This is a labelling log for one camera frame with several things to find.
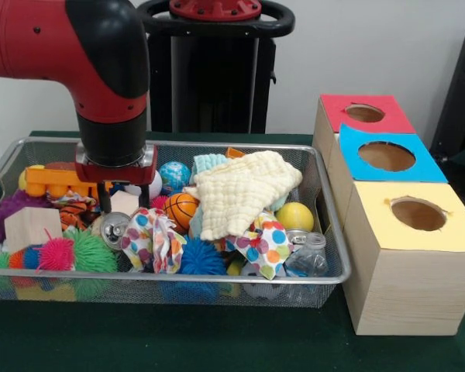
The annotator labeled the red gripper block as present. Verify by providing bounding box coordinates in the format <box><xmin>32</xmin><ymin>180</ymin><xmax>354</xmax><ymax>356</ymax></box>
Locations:
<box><xmin>75</xmin><ymin>141</ymin><xmax>159</xmax><ymax>214</ymax></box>

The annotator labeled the shiny can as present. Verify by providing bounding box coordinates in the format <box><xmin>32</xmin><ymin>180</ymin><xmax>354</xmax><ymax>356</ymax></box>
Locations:
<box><xmin>99</xmin><ymin>212</ymin><xmax>133</xmax><ymax>251</ymax></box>

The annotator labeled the cream knitted cloth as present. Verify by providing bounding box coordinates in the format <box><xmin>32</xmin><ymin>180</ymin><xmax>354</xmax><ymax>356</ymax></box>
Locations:
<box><xmin>183</xmin><ymin>150</ymin><xmax>304</xmax><ymax>242</ymax></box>

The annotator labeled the white polka dot cloth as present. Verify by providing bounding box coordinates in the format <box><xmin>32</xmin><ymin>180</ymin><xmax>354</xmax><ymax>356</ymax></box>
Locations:
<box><xmin>120</xmin><ymin>208</ymin><xmax>187</xmax><ymax>274</ymax></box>
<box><xmin>220</xmin><ymin>212</ymin><xmax>295</xmax><ymax>281</ymax></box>

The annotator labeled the wooden box with three holes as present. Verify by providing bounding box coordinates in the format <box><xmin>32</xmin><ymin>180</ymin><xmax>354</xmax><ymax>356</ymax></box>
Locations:
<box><xmin>312</xmin><ymin>94</ymin><xmax>465</xmax><ymax>336</ymax></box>

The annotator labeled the blue globe ball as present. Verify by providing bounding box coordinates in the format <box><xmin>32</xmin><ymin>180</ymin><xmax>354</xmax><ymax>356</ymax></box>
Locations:
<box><xmin>158</xmin><ymin>161</ymin><xmax>192</xmax><ymax>195</ymax></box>

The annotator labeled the orange toy basketball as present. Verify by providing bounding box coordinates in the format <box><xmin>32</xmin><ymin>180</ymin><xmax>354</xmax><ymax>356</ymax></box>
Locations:
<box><xmin>163</xmin><ymin>192</ymin><xmax>201</xmax><ymax>230</ymax></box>

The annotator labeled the green spiky rubber ball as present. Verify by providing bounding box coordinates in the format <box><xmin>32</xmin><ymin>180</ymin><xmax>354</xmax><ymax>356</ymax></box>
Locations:
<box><xmin>64</xmin><ymin>228</ymin><xmax>119</xmax><ymax>272</ymax></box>

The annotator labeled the orange toy building brick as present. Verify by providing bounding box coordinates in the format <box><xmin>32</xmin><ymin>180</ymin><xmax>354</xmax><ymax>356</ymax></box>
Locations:
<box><xmin>25</xmin><ymin>165</ymin><xmax>113</xmax><ymax>199</ymax></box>

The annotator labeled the blue spiky rubber ball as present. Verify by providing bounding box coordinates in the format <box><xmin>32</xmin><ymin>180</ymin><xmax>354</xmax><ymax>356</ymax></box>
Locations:
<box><xmin>177</xmin><ymin>236</ymin><xmax>228</xmax><ymax>276</ymax></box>

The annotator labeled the pale wooden block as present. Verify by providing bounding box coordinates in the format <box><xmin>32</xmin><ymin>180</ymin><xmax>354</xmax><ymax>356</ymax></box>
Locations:
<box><xmin>3</xmin><ymin>207</ymin><xmax>63</xmax><ymax>253</ymax></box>

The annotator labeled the black flat panel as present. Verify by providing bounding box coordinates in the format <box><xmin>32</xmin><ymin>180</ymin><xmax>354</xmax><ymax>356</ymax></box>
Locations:
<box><xmin>429</xmin><ymin>25</ymin><xmax>465</xmax><ymax>158</ymax></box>

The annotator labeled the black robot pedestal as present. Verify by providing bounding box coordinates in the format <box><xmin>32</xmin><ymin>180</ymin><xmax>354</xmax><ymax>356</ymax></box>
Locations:
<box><xmin>139</xmin><ymin>0</ymin><xmax>295</xmax><ymax>135</ymax></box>

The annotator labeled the shallow wire mesh bin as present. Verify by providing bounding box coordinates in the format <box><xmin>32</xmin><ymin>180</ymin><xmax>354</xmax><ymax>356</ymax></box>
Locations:
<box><xmin>0</xmin><ymin>136</ymin><xmax>353</xmax><ymax>309</ymax></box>

